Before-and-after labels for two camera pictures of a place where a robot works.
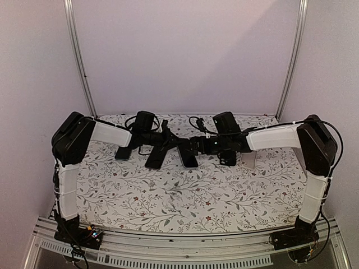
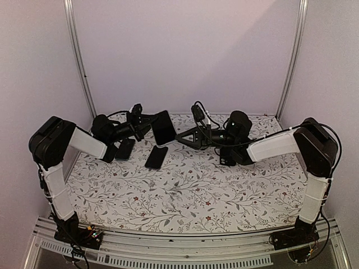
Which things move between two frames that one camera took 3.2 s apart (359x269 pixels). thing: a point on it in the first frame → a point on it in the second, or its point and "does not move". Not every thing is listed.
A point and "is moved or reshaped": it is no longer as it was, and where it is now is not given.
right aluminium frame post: x=294 y=58 does not move
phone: x=155 y=158 does not move
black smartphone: x=228 y=158 does not move
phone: x=188 y=159 is moved or reshaped
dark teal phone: x=123 y=153 does not move
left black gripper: x=169 y=142 → x=137 y=125
